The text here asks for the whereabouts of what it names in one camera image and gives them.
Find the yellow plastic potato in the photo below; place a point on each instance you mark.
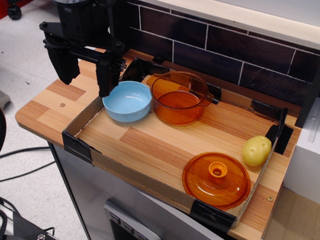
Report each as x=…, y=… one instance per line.
x=256, y=150

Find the orange transparent pot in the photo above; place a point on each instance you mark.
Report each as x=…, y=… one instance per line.
x=179, y=97

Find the grey toy oven front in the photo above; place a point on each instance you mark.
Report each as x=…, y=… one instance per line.
x=124, y=227

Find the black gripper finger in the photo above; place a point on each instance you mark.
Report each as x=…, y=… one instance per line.
x=108, y=75
x=64, y=63

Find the orange transparent pot lid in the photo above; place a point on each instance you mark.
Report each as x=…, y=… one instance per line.
x=216, y=179

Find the light blue bowl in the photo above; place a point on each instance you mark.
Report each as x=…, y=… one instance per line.
x=128, y=102

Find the black chair caster wheel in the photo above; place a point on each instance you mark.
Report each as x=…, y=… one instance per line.
x=14, y=12

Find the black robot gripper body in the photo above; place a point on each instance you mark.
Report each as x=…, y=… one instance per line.
x=85, y=29

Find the black equipment bottom left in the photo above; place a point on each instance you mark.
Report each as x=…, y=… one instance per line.
x=15, y=227

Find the cardboard fence with black tape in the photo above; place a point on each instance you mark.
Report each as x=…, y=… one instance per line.
x=151, y=154

